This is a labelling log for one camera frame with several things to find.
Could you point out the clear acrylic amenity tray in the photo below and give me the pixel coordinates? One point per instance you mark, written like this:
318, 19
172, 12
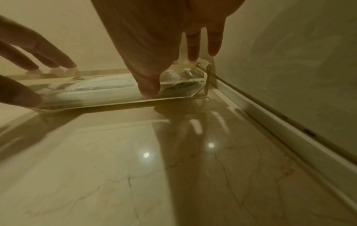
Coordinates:
111, 101

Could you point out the clear plastic toiletry packet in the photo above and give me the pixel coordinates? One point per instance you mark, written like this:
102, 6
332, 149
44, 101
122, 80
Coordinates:
103, 85

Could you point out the person's right hand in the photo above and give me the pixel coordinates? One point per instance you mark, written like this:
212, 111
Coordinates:
156, 33

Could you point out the person's left hand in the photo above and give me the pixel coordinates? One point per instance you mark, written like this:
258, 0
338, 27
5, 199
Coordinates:
28, 66

